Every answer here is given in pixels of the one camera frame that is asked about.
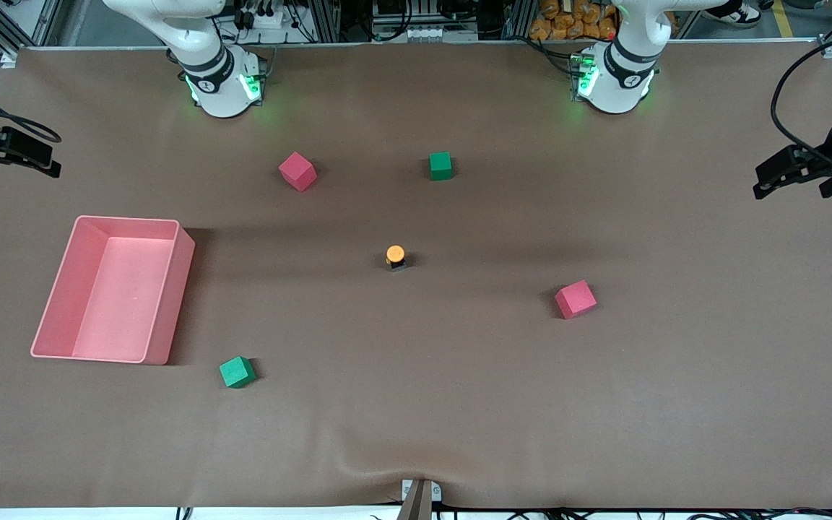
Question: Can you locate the black and white shoe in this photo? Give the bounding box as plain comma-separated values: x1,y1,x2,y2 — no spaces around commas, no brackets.
701,0,763,29

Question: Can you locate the pink plastic tray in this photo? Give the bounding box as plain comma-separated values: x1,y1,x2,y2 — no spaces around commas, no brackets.
30,215,196,365

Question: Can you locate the pink foam cube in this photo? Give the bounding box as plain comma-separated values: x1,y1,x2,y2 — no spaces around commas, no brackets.
278,152,318,193
555,280,597,320

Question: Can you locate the bag of orange items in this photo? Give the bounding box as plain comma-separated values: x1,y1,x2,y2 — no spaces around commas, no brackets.
529,0,619,41

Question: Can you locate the white connector strip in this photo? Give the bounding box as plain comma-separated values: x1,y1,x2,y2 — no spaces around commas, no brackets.
400,27,479,43

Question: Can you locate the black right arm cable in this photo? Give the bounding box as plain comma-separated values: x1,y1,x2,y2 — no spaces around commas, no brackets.
0,74,62,144

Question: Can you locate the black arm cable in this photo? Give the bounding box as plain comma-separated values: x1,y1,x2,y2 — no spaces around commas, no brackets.
771,40,832,165
0,74,62,144

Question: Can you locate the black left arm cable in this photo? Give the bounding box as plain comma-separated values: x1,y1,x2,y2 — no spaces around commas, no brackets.
771,40,832,165

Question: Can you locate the metal table edge bracket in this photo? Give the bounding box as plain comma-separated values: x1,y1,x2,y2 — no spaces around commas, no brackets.
396,479,443,520

